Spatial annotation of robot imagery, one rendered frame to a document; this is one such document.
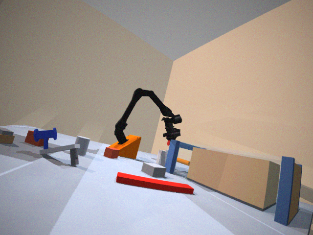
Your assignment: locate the grey cylinder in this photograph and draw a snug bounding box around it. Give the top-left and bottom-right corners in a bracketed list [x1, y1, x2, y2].
[75, 136, 90, 156]

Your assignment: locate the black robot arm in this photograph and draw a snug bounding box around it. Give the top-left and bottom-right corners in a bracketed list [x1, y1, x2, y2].
[114, 88, 182, 144]

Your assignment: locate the red flat bar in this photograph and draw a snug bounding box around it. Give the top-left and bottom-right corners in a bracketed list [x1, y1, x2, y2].
[116, 172, 194, 194]

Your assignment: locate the grey crank handle with blue knob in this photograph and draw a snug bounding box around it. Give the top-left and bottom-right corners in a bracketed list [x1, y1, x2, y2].
[34, 127, 80, 165]

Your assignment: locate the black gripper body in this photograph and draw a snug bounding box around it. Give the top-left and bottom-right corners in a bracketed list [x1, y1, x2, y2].
[163, 125, 181, 138]

